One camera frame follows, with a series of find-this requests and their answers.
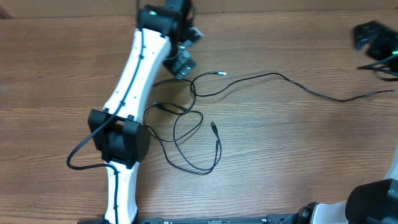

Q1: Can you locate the black cable pulled free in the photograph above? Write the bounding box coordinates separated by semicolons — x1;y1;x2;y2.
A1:
152;71;398;103

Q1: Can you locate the black cable bundle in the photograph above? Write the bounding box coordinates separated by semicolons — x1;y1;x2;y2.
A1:
142;102;223;175

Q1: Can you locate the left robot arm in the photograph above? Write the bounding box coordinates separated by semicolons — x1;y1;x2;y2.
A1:
72;0;203;223

